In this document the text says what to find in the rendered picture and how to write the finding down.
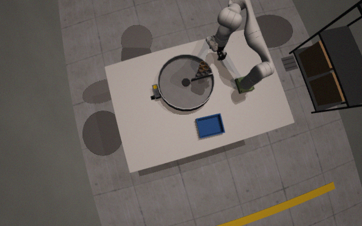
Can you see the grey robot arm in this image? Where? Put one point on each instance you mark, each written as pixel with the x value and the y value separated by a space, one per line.
pixel 229 22

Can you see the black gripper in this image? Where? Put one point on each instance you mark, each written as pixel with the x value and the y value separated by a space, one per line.
pixel 222 53

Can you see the blue shallow tray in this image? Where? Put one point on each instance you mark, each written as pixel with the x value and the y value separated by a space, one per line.
pixel 210 125

